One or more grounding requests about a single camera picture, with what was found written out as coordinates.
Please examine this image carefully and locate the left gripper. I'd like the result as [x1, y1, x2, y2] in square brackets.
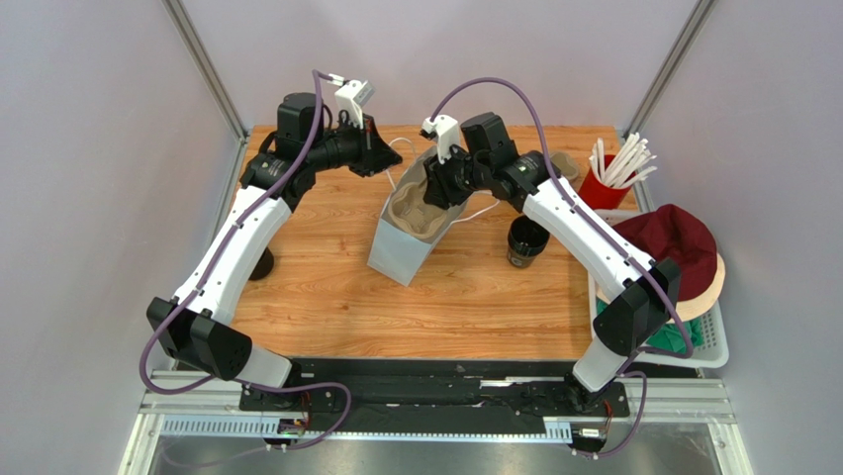
[307, 113, 403, 179]

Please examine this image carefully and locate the pulp cup carrier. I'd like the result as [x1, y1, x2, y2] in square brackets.
[385, 178, 450, 240]
[550, 150, 580, 183]

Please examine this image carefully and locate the white paper bag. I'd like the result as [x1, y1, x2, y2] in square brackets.
[367, 146, 500, 287]

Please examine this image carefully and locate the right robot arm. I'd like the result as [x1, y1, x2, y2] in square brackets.
[420, 113, 681, 413]

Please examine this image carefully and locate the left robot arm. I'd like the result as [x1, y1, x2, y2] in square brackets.
[146, 85, 402, 392]

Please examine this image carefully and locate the black coffee cup right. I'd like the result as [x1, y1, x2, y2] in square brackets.
[507, 216, 550, 268]

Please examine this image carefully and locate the black coffee cup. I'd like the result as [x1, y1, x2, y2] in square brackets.
[248, 247, 275, 281]
[507, 216, 550, 268]

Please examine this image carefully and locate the black coffee cup left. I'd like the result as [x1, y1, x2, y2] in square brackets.
[248, 247, 275, 281]

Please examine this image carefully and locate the red cup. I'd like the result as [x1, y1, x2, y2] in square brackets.
[578, 157, 631, 210]

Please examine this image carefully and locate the white paper straws bundle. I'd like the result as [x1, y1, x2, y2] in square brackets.
[589, 133, 657, 189]

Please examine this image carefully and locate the maroon bucket hat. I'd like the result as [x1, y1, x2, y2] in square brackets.
[613, 204, 725, 322]

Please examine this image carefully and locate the green cloth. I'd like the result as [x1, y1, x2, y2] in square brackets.
[596, 299, 706, 359]

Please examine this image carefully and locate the white plastic basket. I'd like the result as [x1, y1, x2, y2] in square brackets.
[587, 210, 729, 368]

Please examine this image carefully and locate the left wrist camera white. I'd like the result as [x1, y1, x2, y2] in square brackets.
[326, 74, 375, 130]

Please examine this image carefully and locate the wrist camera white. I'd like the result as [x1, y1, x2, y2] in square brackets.
[326, 74, 375, 130]
[420, 115, 466, 164]

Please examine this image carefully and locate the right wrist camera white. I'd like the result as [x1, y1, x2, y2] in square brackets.
[420, 115, 466, 164]

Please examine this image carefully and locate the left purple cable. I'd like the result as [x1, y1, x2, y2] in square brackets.
[138, 70, 353, 462]

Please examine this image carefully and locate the purple cable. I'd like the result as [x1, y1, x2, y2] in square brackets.
[427, 76, 697, 460]
[138, 70, 353, 462]

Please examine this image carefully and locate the left aluminium frame post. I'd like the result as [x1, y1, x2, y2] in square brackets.
[162, 0, 249, 144]

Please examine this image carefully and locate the aluminium frame post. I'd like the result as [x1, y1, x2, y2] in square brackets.
[162, 0, 249, 144]
[620, 0, 718, 139]

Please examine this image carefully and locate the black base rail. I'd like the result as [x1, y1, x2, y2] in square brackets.
[238, 357, 635, 436]

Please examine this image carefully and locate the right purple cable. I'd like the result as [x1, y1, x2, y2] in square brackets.
[427, 76, 697, 460]

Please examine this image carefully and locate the right aluminium frame post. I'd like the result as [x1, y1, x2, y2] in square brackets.
[620, 0, 718, 139]

